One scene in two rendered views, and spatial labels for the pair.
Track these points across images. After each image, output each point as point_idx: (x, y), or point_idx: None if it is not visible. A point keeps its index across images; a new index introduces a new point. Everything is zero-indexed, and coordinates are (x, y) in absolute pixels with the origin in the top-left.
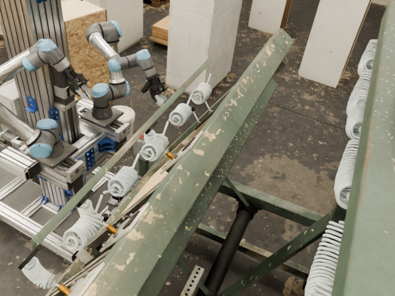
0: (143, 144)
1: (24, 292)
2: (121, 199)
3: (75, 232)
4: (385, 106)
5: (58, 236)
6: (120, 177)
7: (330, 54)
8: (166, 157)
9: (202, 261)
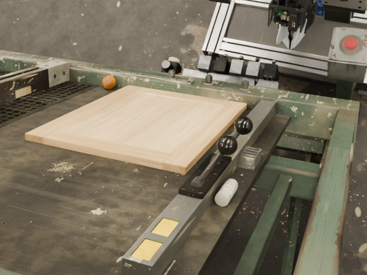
0: (329, 53)
1: (172, 24)
2: (219, 73)
3: (244, 34)
4: None
5: (228, 16)
6: None
7: None
8: (247, 115)
9: (283, 242)
